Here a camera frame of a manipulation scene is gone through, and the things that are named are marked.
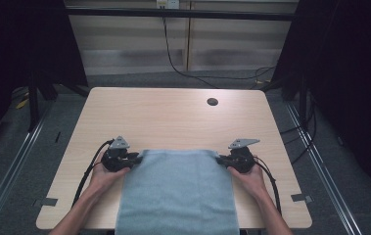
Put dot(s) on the small black floor tape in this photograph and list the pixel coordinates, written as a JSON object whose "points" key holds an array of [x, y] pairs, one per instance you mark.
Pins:
{"points": [[57, 137]]}

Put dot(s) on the grey tape piece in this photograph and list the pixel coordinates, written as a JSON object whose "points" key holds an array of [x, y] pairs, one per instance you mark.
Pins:
{"points": [[47, 202], [301, 197]]}

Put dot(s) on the person's left hand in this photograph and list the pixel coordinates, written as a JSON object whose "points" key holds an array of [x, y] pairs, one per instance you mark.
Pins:
{"points": [[103, 179]]}

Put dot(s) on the light blue towel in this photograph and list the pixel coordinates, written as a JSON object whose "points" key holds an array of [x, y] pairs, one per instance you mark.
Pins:
{"points": [[176, 196]]}

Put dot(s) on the black curtain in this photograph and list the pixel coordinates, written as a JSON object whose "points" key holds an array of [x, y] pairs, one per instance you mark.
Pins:
{"points": [[352, 65], [16, 42]]}

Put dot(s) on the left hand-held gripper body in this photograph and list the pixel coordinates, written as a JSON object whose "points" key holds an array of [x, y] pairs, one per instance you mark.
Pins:
{"points": [[116, 160]]}

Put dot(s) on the black horizontal frame bar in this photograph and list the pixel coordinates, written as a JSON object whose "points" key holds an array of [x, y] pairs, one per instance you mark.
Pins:
{"points": [[173, 13]]}

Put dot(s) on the person's right hand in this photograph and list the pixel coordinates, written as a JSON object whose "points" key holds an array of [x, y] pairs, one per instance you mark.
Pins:
{"points": [[251, 181]]}

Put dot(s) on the black metal stand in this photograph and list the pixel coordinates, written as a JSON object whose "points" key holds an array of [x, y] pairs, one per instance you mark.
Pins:
{"points": [[33, 104]]}

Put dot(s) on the metal floor rail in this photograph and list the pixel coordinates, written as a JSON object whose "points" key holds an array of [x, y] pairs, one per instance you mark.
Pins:
{"points": [[320, 163], [13, 163]]}

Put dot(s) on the white wall socket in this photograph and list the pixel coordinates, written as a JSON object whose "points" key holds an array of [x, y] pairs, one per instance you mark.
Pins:
{"points": [[167, 3]]}

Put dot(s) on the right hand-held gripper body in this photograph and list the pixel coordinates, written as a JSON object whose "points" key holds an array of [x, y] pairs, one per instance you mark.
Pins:
{"points": [[241, 160]]}

